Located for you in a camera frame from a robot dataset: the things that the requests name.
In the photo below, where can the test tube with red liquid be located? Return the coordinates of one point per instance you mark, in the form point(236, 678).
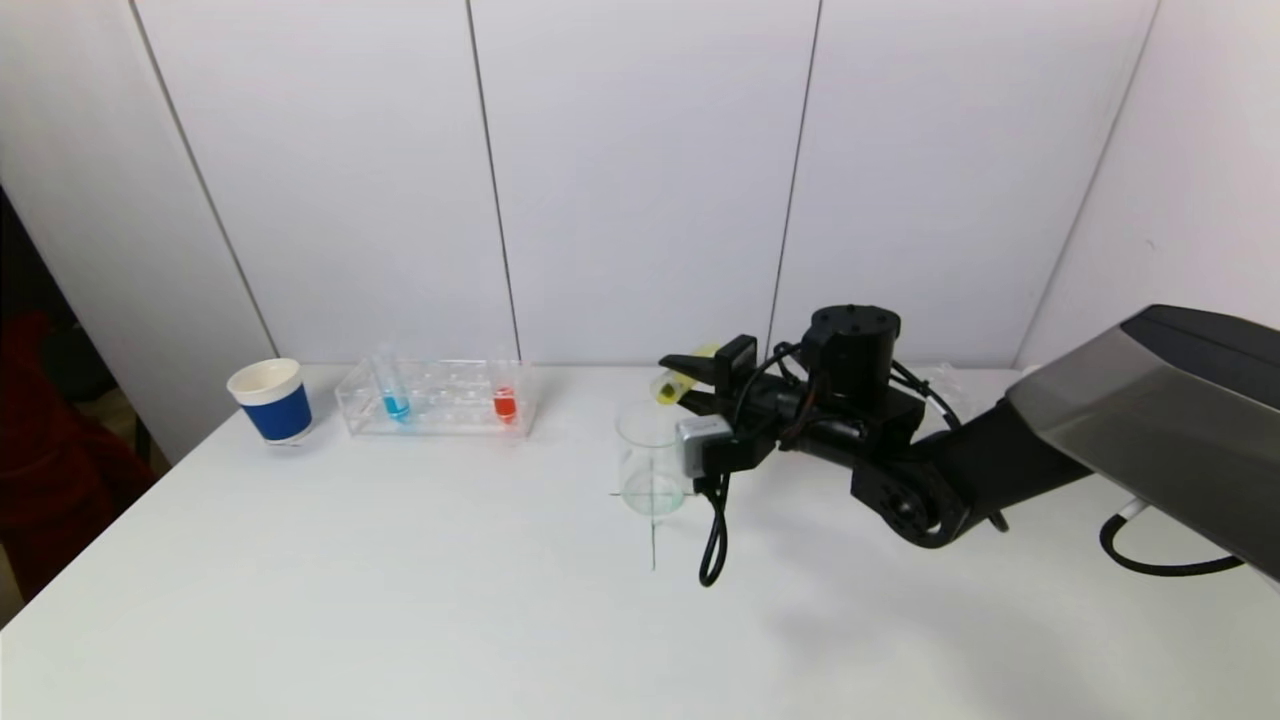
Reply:
point(505, 405)

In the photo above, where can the test tube with yellow liquid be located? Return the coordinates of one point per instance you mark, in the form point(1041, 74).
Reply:
point(666, 390)

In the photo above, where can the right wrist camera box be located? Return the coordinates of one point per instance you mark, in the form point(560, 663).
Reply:
point(703, 440)

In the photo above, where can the test tube with blue liquid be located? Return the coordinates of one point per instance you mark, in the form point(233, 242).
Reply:
point(396, 405)

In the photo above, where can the blue and white paper cup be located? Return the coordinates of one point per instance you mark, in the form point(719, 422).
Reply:
point(278, 410)

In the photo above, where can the clear glass beaker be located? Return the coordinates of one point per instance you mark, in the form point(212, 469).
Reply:
point(650, 480)

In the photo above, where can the dark red garment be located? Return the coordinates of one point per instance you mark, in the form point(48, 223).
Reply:
point(60, 450)

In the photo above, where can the clear acrylic test tube rack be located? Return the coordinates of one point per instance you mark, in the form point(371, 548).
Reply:
point(945, 395)
point(450, 405)

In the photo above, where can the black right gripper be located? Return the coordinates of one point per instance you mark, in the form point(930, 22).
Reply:
point(737, 368)

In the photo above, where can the black and grey right robot arm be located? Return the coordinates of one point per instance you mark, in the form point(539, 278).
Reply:
point(1150, 420)

